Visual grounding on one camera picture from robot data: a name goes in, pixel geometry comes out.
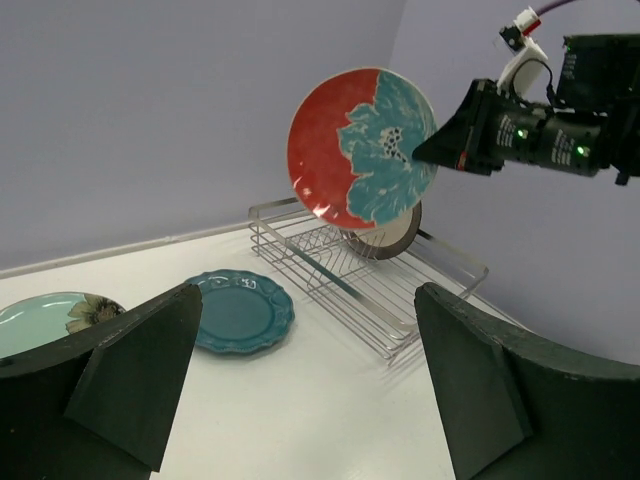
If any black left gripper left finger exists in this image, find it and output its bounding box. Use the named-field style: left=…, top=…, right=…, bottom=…
left=1, top=284, right=202, bottom=480

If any metal wire dish rack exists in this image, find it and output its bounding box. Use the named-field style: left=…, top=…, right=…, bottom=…
left=248, top=198, right=489, bottom=364

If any light green flower plate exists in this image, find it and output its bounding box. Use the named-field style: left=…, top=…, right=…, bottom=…
left=0, top=292, right=125, bottom=358

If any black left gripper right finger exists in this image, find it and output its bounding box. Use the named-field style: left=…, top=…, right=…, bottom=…
left=414, top=283, right=639, bottom=479

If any teal scalloped plate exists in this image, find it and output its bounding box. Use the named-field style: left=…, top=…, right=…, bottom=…
left=186, top=269, right=295, bottom=355

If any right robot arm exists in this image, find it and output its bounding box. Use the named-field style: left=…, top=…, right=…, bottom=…
left=412, top=33, right=639, bottom=186

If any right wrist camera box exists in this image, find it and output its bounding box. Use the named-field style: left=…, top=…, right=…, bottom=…
left=497, top=6, right=548, bottom=96

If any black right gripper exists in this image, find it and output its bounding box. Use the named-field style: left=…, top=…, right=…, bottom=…
left=412, top=79, right=525, bottom=175

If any red plate with teal flower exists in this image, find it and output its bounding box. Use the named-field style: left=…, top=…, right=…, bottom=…
left=286, top=67, right=437, bottom=230

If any cream plate with metallic rim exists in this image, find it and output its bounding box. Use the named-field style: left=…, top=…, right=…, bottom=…
left=340, top=202, right=422, bottom=260

